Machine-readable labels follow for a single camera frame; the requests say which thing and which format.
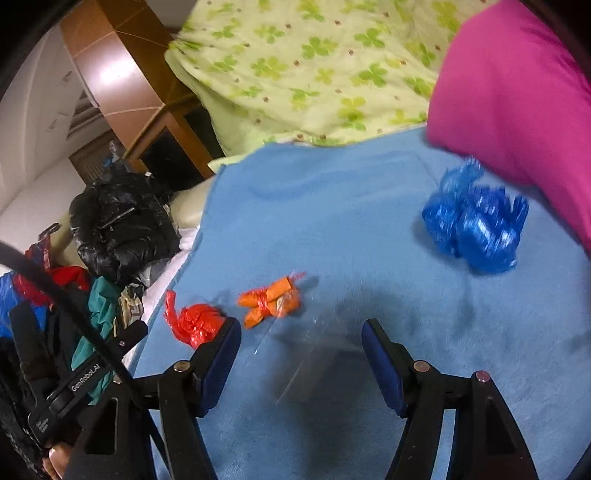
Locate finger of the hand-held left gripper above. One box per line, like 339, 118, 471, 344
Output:
98, 320, 148, 365

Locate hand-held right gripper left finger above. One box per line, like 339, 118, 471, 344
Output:
65, 316, 243, 480

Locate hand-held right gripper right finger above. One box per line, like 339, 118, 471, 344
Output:
361, 318, 541, 480

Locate knotted red plastic bag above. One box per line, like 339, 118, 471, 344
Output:
164, 290, 227, 349

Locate clear plastic film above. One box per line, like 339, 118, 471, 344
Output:
252, 318, 370, 407

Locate orange wrapper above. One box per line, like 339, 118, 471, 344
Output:
238, 272, 306, 329

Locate blue plastic bag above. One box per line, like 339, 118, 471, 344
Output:
421, 157, 529, 273

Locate person's left hand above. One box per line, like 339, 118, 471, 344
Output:
41, 444, 75, 480

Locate teal jacket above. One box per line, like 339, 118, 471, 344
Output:
71, 277, 130, 402

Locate black clothing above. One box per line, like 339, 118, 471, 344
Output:
41, 286, 98, 384

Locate red cloth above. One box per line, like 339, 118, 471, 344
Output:
14, 247, 90, 305

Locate blue cloth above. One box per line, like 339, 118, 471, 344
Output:
0, 272, 28, 337

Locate black puffer jacket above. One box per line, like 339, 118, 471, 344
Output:
69, 173, 183, 287

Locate blue blanket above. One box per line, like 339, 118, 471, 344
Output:
127, 127, 591, 480

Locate cream cushion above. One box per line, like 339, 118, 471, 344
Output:
173, 187, 218, 232

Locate dark lattice door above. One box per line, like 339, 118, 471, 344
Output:
69, 129, 121, 181

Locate low wooden cabinet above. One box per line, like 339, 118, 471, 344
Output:
124, 99, 227, 190

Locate tall wooden wardrobe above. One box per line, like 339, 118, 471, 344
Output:
60, 0, 195, 148

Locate pink pillow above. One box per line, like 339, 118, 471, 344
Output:
426, 0, 591, 252

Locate green clover print quilt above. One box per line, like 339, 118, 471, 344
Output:
165, 0, 499, 148

